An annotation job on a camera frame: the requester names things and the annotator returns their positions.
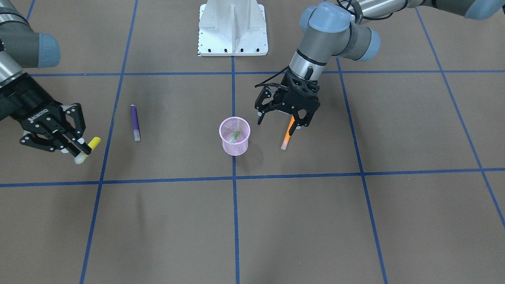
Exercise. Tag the pink mesh pen holder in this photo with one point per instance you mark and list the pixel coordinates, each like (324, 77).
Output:
(241, 144)

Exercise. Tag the purple highlighter pen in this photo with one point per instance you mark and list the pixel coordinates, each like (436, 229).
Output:
(135, 123)

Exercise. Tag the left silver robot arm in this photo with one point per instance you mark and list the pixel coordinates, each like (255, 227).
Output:
(337, 29)

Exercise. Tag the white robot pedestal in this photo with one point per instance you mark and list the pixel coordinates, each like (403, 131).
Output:
(232, 28)

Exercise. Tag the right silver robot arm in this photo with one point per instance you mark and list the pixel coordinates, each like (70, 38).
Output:
(23, 48)

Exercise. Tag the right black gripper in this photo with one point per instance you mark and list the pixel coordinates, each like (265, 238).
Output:
(20, 99)

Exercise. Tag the orange highlighter pen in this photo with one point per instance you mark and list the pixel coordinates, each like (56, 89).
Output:
(287, 136)

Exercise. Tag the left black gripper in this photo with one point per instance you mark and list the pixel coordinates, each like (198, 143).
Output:
(264, 101)

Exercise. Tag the green highlighter pen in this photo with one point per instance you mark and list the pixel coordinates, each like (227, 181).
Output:
(233, 137)

